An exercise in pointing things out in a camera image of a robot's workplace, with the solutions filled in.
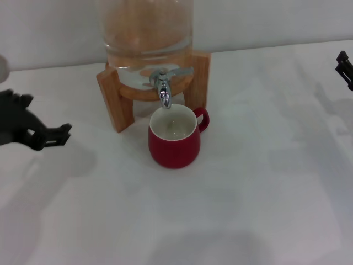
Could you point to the glass water dispenser jar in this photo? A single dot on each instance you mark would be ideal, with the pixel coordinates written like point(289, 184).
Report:
point(146, 27)

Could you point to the wooden dispenser stand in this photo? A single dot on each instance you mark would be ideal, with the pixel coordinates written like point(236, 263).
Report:
point(114, 105)

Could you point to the red ceramic cup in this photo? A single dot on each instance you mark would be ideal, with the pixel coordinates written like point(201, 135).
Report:
point(173, 151)

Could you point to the chrome faucet with lever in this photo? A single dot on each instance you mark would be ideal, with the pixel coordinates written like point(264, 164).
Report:
point(164, 94)

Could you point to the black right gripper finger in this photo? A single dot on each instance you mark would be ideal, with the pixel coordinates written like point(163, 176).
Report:
point(344, 69)

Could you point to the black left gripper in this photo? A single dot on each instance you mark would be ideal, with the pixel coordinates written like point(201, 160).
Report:
point(13, 121)

